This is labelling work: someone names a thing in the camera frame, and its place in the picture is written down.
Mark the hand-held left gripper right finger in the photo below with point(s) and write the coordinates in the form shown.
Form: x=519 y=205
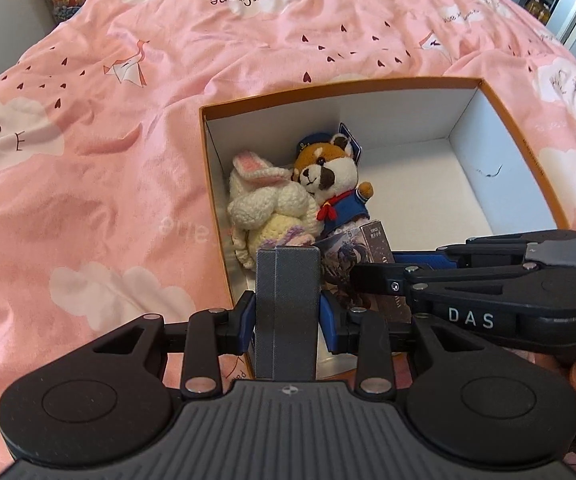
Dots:
x=327 y=330

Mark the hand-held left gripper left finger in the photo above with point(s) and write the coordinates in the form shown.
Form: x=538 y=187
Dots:
x=249 y=332

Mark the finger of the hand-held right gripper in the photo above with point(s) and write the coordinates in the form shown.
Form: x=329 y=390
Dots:
x=377 y=280
x=427 y=260

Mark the illustrated card box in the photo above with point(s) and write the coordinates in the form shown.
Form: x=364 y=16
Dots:
x=367 y=245

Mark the grey rectangular box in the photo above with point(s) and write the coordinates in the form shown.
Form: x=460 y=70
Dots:
x=288 y=310

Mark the orange cardboard box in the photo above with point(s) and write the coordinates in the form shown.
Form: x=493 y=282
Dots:
x=417 y=170

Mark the red panda plush toy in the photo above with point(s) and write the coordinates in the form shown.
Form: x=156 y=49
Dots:
x=325 y=170

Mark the cream crochet bunny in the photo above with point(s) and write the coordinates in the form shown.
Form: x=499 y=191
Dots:
x=268 y=205

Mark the pink printed blanket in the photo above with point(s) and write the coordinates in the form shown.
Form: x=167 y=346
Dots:
x=118 y=160

